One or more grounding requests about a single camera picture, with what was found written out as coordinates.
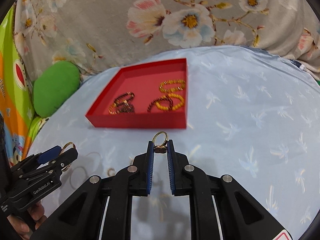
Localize red cardboard box tray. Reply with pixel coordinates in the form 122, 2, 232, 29
86, 58, 188, 129

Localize green cushion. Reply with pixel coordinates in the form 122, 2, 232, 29
33, 61, 80, 118

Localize thin gold bangle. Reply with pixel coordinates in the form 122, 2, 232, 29
69, 166, 87, 190

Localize dark purple bead strand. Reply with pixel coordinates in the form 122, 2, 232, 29
117, 104, 135, 113

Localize colourful cartoon bedsheet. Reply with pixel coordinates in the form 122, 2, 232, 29
1, 5, 48, 167

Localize dark red bead bracelet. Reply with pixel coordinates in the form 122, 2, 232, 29
146, 96, 175, 113

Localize orange bead bracelet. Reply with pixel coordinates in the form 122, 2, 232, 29
156, 93, 186, 112

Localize gold ring with stone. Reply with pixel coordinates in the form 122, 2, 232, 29
152, 131, 169, 155

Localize dark brown bead bracelet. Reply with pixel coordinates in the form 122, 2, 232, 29
113, 92, 136, 108

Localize grey floral blanket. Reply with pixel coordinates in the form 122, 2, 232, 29
14, 0, 319, 80

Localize person's left hand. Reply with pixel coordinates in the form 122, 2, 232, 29
6, 200, 48, 240

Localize small gold hoop earring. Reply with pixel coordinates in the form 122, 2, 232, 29
59, 141, 76, 172

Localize yellow cat-eye bead bracelet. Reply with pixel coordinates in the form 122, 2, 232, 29
159, 79, 187, 93

